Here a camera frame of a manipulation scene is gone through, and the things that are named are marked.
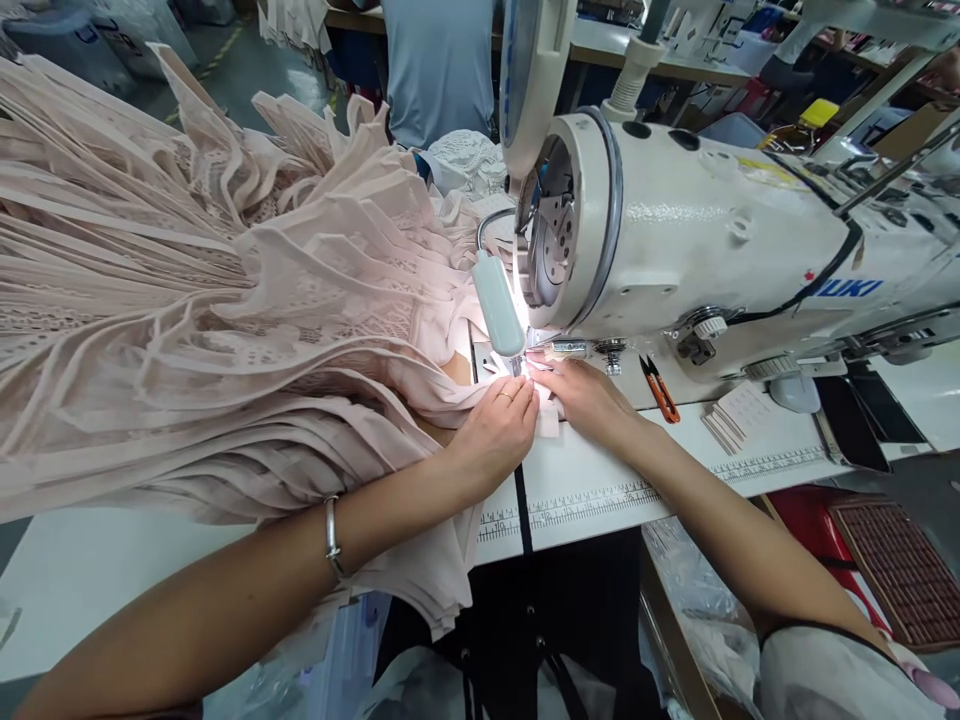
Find person's left hand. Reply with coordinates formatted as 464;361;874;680
447;374;544;493

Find person's right hand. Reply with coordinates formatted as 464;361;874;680
533;359;655;453

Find person's left fingers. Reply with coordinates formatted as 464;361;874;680
479;374;544;440

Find person's right fingers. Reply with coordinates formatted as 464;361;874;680
533;359;594;403

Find pink fabric strap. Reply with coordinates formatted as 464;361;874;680
524;365;565;445

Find white gooseneck sewing lamp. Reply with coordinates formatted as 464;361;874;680
470;206;531;358

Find orange thread snips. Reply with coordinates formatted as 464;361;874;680
638;352;681;426

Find printed ruler strip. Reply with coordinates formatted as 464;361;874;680
476;445;835;546

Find stack of pink fabric pieces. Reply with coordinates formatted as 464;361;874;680
700;389;778;458

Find white industrial sewing machine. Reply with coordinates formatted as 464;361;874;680
498;0;960;468

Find person's body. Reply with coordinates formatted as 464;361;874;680
373;536;661;720

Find white lace fabric bundle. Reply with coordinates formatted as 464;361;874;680
428;128;520;205

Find clear plastic bag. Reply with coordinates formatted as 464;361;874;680
641;515;763;720

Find black control panel box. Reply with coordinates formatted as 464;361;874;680
812;371;929;475

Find pile of pink lace garments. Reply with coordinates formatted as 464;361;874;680
0;41;530;639

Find background work table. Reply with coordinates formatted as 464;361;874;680
326;0;960;133

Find yellow capped oil bottle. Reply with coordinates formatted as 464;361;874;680
757;97;839;157

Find red stool with beaded mat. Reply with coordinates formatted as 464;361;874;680
764;483;960;655

